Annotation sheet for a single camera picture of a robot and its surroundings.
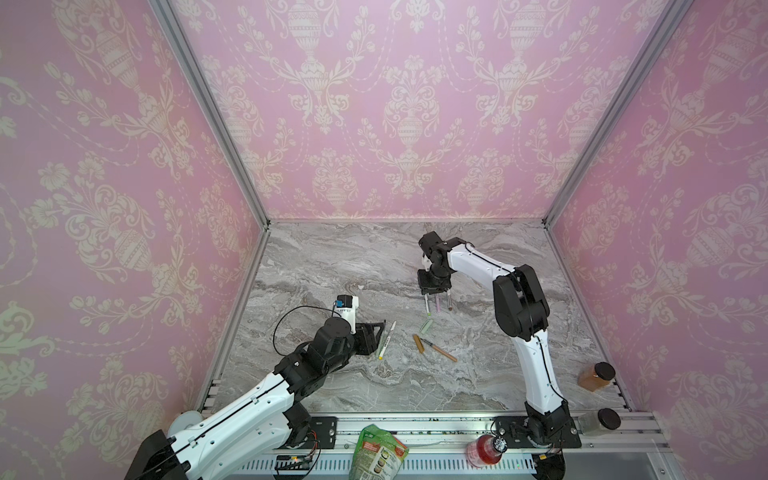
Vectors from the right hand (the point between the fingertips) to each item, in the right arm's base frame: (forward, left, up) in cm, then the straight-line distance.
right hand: (426, 289), depth 100 cm
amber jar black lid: (-32, -39, +7) cm, 51 cm away
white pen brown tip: (-5, -7, 0) cm, 9 cm away
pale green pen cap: (-13, +1, 0) cm, 13 cm away
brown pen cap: (-7, -7, -1) cm, 10 cm away
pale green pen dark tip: (-17, +15, 0) cm, 23 cm away
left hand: (-20, +15, +13) cm, 28 cm away
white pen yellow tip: (-22, +16, -1) cm, 27 cm away
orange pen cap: (-18, +4, -1) cm, 19 cm away
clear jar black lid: (-42, -34, +5) cm, 54 cm away
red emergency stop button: (-47, -6, +11) cm, 48 cm away
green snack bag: (-46, +16, +3) cm, 49 cm away
